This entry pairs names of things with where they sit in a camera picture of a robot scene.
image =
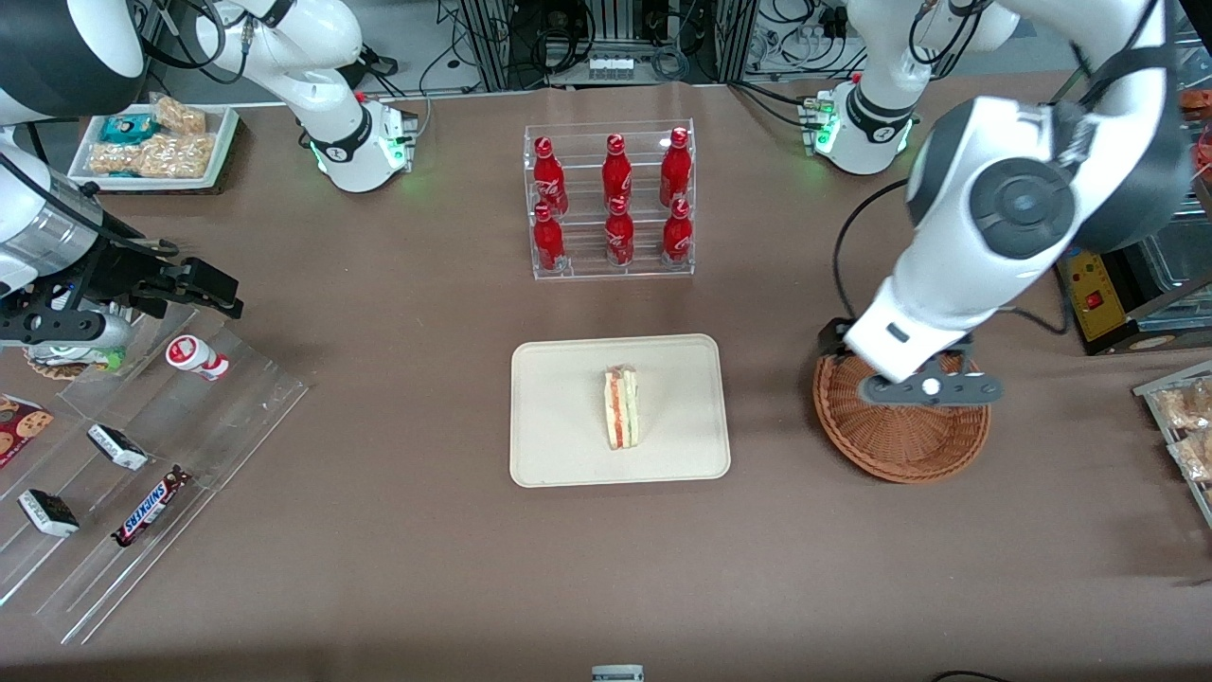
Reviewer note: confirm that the cream rectangular tray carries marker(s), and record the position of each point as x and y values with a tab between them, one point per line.
559	412

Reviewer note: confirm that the triangular sandwich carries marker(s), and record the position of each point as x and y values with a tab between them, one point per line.
622	412

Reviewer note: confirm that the large peanut snack bag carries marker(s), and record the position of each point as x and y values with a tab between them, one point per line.
175	156

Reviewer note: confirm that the clear acrylic bottle rack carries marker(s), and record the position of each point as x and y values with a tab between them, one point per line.
587	265

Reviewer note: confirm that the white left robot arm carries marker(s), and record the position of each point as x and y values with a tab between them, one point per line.
947	251

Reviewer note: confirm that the white snack tray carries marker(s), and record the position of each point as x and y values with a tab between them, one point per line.
222	142

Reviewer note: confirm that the white red yogurt bottle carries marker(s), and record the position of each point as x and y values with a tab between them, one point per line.
194	356

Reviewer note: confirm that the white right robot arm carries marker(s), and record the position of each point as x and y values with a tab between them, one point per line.
331	95

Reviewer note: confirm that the small peanut snack bag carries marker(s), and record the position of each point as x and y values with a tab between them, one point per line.
180	116

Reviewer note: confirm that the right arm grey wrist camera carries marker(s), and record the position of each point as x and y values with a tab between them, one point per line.
57	327

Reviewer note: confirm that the teal snack packet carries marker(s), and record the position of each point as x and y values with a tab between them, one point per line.
128	128

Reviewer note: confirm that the Snickers chocolate bar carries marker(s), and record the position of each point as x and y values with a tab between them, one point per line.
151	507

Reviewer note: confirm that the red cola bottle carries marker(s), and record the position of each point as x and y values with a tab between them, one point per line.
675	170
677	235
549	180
548	242
619	237
616	175

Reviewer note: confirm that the small wicker coaster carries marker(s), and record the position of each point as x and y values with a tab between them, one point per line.
47	369

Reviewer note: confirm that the clear bag of pastries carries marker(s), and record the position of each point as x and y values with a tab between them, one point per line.
1188	405
1195	457

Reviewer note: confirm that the aluminium frame post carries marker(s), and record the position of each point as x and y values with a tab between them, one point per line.
485	43
737	38

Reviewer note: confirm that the grey metal snack tray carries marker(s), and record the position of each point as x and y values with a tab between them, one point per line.
1150	393

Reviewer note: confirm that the white power strip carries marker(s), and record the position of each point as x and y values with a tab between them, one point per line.
610	68

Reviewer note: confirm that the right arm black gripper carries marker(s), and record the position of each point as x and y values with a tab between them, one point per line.
121	272

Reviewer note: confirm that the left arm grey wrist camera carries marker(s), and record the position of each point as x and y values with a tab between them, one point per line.
933	390

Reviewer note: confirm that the black sandwich press machine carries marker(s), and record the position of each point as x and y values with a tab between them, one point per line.
1098	303

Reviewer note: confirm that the brown wicker basket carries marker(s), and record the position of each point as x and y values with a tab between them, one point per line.
900	445

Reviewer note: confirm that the clear acrylic stepped display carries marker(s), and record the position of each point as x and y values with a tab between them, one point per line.
189	445

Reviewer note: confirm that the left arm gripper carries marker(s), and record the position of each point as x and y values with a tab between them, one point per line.
831	338

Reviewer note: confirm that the black white snack bar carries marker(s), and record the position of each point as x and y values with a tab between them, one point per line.
47	512
118	447

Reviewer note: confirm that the cookie box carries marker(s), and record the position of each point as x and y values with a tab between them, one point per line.
24	426

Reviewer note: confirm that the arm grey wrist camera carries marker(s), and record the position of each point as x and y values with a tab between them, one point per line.
933	390
57	327

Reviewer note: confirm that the white green can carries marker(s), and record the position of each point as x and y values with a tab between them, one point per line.
80	358

